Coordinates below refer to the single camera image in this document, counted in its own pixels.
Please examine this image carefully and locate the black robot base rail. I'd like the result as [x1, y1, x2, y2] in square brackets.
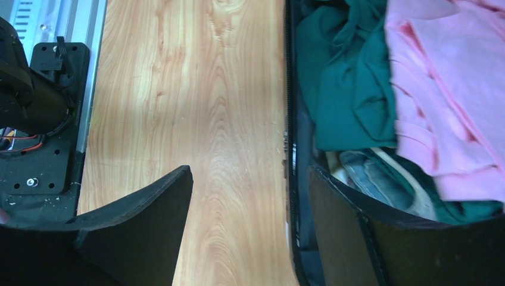
[1, 1, 107, 228]

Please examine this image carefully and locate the dark green garment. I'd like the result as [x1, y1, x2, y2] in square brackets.
[295, 1, 504, 225]

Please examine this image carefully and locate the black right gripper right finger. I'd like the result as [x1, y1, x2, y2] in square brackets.
[309, 166, 504, 286]

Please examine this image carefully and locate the beige sandal shoe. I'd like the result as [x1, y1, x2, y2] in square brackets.
[325, 148, 439, 221]

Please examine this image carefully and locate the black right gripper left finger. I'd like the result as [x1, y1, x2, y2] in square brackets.
[1, 166, 193, 285]

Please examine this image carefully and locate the black white space suitcase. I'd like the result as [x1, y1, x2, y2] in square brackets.
[285, 1, 331, 285]

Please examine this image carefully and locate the pink garment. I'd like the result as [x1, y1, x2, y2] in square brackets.
[384, 1, 504, 201]

